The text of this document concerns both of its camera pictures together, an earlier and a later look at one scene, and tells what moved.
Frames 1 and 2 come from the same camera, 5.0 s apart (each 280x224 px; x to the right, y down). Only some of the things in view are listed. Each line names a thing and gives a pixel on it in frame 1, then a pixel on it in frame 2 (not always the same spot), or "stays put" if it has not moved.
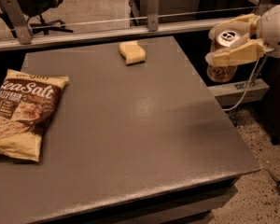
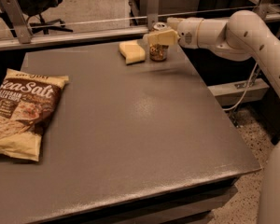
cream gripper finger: x=245 y=51 to x=168 y=36
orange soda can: x=225 y=37 to x=159 y=52
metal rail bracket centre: x=153 y=7 stays put
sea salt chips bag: x=22 y=109 stays put
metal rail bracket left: x=14 y=9 stays put
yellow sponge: x=133 y=52 stays put
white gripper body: x=276 y=30 to x=189 y=31
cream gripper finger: x=247 y=21 to x=173 y=21
